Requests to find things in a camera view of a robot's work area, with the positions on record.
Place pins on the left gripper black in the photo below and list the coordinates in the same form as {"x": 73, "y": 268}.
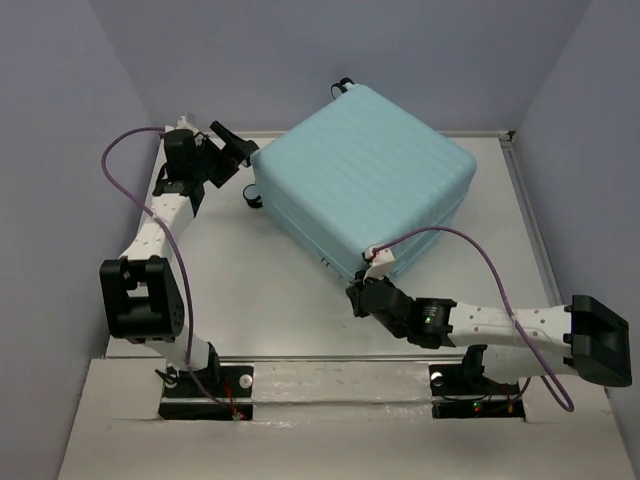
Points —
{"x": 234, "y": 152}

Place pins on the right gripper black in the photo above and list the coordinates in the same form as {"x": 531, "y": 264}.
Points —
{"x": 357, "y": 308}

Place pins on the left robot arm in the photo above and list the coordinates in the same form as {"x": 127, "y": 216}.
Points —
{"x": 146, "y": 291}

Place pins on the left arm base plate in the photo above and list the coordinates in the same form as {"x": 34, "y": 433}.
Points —
{"x": 228, "y": 399}

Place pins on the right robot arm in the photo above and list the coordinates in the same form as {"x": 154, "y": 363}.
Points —
{"x": 584, "y": 338}

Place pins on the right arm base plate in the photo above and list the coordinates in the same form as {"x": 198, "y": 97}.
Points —
{"x": 453, "y": 397}

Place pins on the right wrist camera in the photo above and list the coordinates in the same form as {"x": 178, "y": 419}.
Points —
{"x": 380, "y": 262}

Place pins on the light blue hard-shell suitcase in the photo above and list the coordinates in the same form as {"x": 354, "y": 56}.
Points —
{"x": 362, "y": 172}

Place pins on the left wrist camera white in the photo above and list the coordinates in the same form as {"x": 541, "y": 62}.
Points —
{"x": 188, "y": 130}

